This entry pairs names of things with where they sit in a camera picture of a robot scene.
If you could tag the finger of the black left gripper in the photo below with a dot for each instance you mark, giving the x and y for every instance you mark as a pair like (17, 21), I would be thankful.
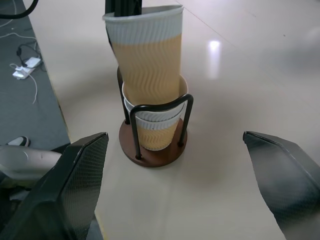
(109, 6)
(128, 7)

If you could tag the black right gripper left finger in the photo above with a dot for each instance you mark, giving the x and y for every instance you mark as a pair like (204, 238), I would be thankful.
(67, 190)

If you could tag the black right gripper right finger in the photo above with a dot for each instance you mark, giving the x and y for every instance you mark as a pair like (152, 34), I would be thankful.
(287, 180)

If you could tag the orange white ribbed paper cup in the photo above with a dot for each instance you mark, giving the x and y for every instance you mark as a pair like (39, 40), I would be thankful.
(150, 55)
(183, 86)
(156, 137)

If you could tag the silver robot body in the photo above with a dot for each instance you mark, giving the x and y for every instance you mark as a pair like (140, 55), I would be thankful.
(27, 160)

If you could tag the white and black shoe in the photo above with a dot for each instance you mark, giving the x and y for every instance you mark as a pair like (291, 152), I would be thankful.
(18, 141)

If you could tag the white power adapter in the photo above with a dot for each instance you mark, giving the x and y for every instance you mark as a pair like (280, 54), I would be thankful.
(32, 62)

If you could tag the white power strip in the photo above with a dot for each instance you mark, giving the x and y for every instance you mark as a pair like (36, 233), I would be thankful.
(21, 73)

